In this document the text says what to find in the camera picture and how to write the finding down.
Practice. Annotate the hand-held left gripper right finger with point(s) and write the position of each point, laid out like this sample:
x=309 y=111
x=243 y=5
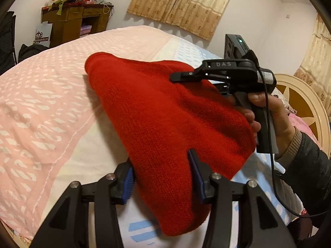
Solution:
x=197 y=175

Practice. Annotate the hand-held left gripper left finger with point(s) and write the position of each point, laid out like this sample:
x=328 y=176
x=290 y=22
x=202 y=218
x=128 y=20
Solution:
x=128 y=183

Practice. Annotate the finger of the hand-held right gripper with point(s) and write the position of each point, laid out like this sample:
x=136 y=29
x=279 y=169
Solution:
x=183 y=77

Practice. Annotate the red knitted sweater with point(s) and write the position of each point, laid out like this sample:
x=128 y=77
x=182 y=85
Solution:
x=160 y=113

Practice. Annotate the person's right forearm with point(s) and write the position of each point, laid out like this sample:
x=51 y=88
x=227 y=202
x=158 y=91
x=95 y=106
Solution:
x=307 y=165

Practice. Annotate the person's right hand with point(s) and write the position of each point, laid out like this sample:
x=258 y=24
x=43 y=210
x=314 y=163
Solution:
x=280 y=116

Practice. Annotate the beige patterned curtain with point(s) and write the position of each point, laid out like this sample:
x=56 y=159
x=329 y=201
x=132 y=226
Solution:
x=186 y=5
x=318 y=56

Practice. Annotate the pink pillow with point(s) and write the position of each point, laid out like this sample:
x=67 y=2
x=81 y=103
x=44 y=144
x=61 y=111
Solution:
x=301 y=125

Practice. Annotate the cream round headboard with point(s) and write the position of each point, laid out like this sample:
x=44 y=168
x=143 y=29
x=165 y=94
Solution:
x=310 y=113

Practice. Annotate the purple storage box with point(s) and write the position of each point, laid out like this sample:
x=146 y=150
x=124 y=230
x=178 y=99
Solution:
x=85 y=30

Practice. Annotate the bed with pink quilt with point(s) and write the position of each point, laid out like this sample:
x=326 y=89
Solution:
x=38 y=95

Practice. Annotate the wooden desk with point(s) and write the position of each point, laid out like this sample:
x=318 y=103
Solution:
x=67 y=15

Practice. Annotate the white paper bag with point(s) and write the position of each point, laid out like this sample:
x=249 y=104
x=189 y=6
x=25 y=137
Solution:
x=42 y=35

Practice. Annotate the black bag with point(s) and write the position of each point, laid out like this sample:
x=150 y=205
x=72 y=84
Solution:
x=32 y=50

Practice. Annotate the black folding chair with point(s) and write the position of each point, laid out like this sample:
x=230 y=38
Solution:
x=7 y=38

